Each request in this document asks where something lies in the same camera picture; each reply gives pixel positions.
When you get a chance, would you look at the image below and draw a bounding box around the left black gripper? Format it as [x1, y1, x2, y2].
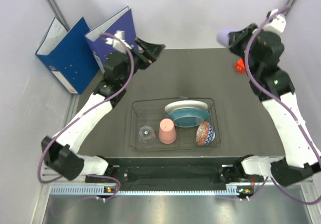
[120, 38, 165, 86]

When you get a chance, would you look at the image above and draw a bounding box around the lilac plastic cup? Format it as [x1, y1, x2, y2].
[216, 28, 239, 48]

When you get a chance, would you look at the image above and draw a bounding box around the pink plastic cup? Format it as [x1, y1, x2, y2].
[158, 118, 177, 144]

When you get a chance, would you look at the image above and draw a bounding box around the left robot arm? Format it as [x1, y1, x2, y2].
[40, 38, 165, 182]

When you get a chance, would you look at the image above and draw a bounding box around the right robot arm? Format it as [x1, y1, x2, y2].
[218, 24, 320, 187]

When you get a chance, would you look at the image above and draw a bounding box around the red cube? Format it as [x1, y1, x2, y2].
[234, 59, 246, 74]

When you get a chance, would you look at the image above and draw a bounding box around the white plate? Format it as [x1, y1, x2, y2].
[165, 100, 208, 113]

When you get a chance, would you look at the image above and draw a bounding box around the teal plate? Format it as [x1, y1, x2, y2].
[167, 108, 211, 128]

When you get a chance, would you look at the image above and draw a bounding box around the clear drinking glass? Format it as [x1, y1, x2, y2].
[138, 126, 156, 148]

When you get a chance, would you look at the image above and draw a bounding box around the red patterned bowl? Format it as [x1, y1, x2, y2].
[196, 122, 209, 146]

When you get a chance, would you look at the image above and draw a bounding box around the blue patterned bowl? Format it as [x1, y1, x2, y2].
[203, 124, 216, 146]

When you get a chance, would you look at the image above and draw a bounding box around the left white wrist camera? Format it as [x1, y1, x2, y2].
[105, 31, 132, 53]

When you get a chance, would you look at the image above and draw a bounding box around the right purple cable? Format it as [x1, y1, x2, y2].
[244, 6, 321, 205]

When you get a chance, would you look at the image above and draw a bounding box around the purple cable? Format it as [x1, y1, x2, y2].
[37, 32, 135, 184]
[244, 6, 321, 205]

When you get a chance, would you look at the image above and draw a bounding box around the purple ring binder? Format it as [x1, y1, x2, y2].
[85, 7, 138, 72]

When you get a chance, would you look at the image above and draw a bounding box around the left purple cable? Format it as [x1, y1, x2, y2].
[37, 32, 135, 184]

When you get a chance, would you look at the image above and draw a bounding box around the blue ring binder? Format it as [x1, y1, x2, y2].
[36, 18, 99, 94]

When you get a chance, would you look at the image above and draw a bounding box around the black wire dish rack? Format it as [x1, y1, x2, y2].
[129, 98, 221, 151]

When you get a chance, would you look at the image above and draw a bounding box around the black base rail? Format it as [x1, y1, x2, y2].
[85, 156, 251, 184]

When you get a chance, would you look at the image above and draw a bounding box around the grey cable duct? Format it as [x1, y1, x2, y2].
[50, 185, 252, 196]

